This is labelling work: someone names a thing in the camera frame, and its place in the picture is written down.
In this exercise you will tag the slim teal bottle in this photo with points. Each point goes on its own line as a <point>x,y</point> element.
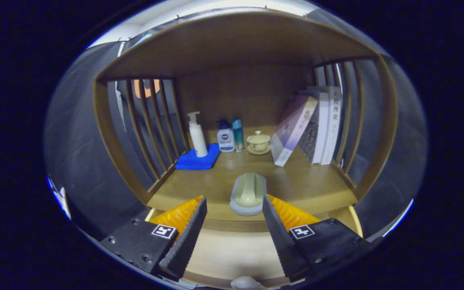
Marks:
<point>238,135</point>

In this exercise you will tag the brown wooden cabinet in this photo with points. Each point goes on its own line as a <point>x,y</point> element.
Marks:
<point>236,44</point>

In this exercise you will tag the white pump bottle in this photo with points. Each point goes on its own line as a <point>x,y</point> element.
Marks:
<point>197,141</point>

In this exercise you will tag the plain white book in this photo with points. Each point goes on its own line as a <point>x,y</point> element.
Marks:
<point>321,133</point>

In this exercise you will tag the white book with black characters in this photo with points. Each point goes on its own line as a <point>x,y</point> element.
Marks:
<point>334,121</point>

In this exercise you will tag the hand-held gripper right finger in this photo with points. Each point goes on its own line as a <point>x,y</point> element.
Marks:
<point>282,241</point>

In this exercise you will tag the wooden countertop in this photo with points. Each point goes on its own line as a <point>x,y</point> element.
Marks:
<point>296,185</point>

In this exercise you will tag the beige lidded teacup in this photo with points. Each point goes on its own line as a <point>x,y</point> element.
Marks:
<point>258,141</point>

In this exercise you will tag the dark patterned book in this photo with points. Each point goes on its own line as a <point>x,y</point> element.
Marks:
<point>309,139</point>

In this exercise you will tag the white bottle with blue cap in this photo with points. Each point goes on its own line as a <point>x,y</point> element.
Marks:
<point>225,141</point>

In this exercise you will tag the purple cover book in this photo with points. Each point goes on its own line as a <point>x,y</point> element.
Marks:
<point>292,129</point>

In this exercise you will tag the green scrub brush grey base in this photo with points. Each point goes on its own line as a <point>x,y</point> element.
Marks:
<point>248,191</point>

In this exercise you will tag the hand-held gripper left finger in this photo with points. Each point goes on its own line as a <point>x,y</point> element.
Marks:
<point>187,241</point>

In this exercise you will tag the blue folded cloth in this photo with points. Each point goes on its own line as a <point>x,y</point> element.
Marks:
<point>191,162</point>

